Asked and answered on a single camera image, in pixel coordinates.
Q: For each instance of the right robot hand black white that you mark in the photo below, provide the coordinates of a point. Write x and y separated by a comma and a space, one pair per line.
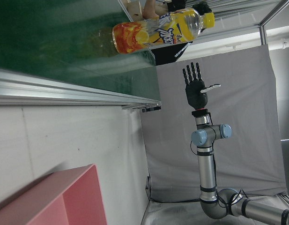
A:
197, 97

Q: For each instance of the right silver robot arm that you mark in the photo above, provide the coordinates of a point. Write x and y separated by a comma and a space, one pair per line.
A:
206, 168

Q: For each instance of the pink plastic basket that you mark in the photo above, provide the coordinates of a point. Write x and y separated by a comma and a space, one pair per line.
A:
41, 201

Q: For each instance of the person in black shirt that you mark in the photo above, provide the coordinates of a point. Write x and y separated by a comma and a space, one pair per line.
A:
167, 56

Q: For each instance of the grey backdrop curtain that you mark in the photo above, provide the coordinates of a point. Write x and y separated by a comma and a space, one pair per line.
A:
247, 129

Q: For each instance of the orange juice bottle yellow cap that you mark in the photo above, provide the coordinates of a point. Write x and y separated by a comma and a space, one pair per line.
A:
163, 30

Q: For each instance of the tan wooden box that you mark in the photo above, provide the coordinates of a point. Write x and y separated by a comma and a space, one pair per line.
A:
135, 11

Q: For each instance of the aluminium enclosure frame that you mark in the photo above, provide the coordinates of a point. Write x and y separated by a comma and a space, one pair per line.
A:
263, 35

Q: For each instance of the green conveyor belt aluminium frame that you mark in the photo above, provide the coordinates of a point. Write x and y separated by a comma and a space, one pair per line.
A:
41, 47

